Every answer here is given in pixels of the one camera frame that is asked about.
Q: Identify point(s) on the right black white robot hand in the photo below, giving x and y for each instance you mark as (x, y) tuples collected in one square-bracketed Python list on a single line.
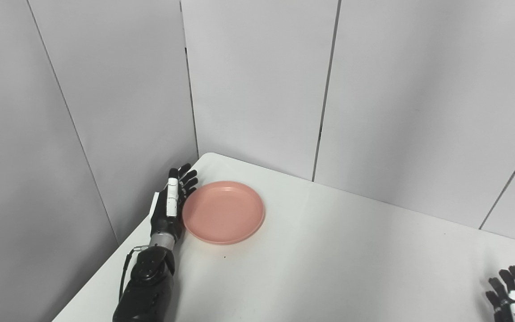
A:
[(514, 297)]

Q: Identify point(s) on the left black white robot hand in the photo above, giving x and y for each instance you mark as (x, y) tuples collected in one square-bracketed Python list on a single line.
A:
[(170, 208)]

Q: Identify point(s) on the pink round plate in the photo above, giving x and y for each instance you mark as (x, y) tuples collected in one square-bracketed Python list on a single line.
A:
[(224, 212)]

